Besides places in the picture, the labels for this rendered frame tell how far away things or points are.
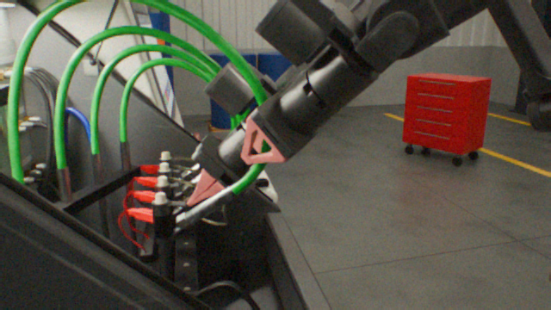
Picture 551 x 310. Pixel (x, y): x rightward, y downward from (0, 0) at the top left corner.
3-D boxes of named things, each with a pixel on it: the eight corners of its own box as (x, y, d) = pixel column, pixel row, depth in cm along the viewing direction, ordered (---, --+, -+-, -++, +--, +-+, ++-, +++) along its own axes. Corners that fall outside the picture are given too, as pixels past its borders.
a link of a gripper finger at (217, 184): (171, 176, 73) (208, 135, 71) (205, 204, 74) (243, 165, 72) (158, 192, 67) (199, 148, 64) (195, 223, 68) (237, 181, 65)
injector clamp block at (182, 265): (203, 369, 75) (198, 291, 71) (142, 378, 74) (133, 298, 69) (196, 267, 107) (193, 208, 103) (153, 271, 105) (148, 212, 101)
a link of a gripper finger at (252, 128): (216, 147, 56) (257, 105, 50) (248, 124, 61) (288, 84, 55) (252, 189, 56) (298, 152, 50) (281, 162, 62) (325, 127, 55)
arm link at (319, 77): (383, 84, 43) (390, 56, 47) (330, 36, 42) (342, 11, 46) (335, 122, 48) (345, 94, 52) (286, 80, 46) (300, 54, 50)
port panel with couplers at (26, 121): (34, 210, 85) (6, 40, 76) (15, 211, 84) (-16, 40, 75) (52, 186, 97) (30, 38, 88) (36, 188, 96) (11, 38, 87)
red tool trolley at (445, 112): (399, 154, 499) (406, 75, 474) (422, 146, 527) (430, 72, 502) (460, 169, 448) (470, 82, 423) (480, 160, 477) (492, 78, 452)
